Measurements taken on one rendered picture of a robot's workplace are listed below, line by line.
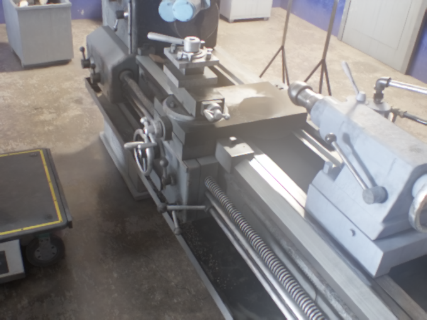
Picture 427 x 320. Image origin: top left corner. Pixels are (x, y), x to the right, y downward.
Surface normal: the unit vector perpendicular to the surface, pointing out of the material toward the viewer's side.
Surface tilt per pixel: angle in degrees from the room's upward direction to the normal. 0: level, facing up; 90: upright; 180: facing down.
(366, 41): 90
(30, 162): 0
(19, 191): 0
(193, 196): 90
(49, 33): 90
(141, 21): 90
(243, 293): 0
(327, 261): 36
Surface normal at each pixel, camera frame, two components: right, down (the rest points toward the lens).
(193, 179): 0.44, 0.51
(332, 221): -0.89, 0.18
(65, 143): 0.08, -0.84
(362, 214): -0.75, -0.24
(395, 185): -0.85, -0.04
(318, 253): -0.46, -0.58
